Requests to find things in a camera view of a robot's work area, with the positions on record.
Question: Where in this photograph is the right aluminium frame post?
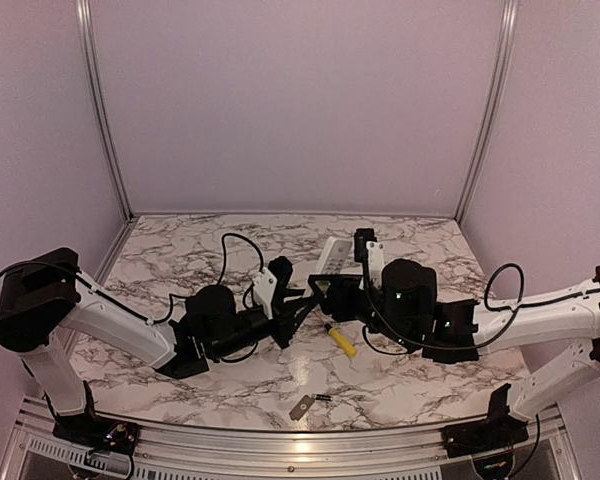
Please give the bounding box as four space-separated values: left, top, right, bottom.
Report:
454 0 520 225

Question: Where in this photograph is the aluminium frame post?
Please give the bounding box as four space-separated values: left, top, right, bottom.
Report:
75 0 134 223
454 0 520 225

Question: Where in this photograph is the grey battery compartment cover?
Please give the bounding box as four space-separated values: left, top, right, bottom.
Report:
289 395 315 421

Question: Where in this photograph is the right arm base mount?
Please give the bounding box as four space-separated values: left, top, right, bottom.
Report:
441 384 529 458

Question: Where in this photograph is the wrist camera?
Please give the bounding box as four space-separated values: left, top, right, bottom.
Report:
253 256 293 320
353 228 385 289

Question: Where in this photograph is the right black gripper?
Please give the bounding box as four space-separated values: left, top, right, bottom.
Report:
309 274 418 350

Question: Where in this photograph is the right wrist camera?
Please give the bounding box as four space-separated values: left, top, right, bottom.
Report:
353 228 385 289

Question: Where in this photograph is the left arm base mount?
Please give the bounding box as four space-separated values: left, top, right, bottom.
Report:
44 382 140 456

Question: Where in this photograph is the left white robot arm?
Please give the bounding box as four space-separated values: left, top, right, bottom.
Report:
0 248 319 445

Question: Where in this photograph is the front aluminium table rail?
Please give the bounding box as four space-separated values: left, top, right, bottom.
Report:
0 398 581 479

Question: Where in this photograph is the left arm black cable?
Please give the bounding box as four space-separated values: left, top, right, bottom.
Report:
167 232 266 321

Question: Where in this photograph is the left aluminium frame post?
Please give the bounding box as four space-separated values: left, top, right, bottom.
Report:
75 0 134 223

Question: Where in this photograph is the yellow handle screwdriver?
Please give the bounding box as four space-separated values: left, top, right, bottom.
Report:
323 322 357 358

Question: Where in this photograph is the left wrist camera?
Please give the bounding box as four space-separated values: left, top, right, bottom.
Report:
253 256 293 320

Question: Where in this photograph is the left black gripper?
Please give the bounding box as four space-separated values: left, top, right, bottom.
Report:
209 289 318 361

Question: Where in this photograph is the white remote control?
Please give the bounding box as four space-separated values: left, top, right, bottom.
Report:
315 236 353 275

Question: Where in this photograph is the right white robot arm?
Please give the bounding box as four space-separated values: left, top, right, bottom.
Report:
308 259 600 448

